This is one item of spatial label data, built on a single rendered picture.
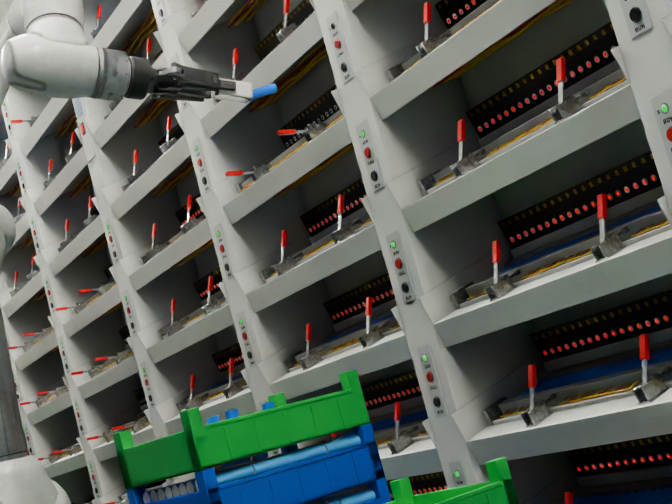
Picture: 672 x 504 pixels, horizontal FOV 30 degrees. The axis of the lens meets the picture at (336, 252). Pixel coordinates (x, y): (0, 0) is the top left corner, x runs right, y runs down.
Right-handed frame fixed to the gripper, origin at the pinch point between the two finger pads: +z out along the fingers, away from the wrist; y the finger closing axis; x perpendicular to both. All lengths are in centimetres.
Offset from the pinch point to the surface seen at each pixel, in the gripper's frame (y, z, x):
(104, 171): -116, 8, 20
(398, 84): 33.1, 16.5, -8.7
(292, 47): 1.6, 11.8, 9.7
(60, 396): -207, 19, -30
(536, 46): 46, 36, -4
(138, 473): 34, -28, -72
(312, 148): -0.6, 16.3, -9.2
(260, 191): -27.0, 16.5, -10.3
